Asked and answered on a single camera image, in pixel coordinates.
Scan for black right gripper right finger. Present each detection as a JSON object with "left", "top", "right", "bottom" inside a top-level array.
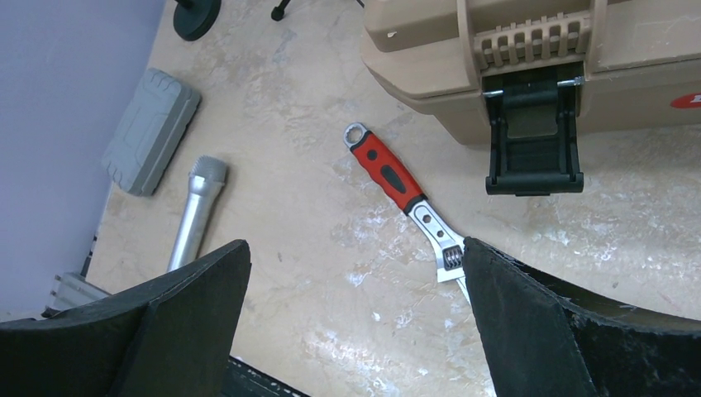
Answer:
[{"left": 463, "top": 237, "right": 700, "bottom": 396}]

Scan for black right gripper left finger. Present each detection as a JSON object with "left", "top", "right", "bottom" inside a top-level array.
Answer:
[{"left": 1, "top": 240, "right": 251, "bottom": 396}]

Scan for silver mesh head microphone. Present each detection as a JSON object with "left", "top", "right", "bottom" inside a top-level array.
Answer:
[{"left": 167, "top": 155, "right": 228, "bottom": 272}]

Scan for black round base mic stand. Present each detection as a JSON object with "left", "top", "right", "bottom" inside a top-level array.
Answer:
[{"left": 173, "top": 0, "right": 222, "bottom": 41}]

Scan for black tripod shock mount stand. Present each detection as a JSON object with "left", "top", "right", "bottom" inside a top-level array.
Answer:
[{"left": 270, "top": 0, "right": 367, "bottom": 22}]

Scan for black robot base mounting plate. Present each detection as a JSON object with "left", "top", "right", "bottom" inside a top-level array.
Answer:
[{"left": 219, "top": 356, "right": 309, "bottom": 397}]

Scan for tan plastic tool case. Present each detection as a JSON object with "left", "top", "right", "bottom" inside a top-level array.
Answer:
[{"left": 360, "top": 0, "right": 700, "bottom": 196}]

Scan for aluminium table frame rails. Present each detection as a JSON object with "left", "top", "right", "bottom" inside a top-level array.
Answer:
[{"left": 41, "top": 235, "right": 111, "bottom": 318}]

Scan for red handled adjustable wrench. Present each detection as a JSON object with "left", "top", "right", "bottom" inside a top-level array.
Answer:
[{"left": 343, "top": 122, "right": 470, "bottom": 301}]

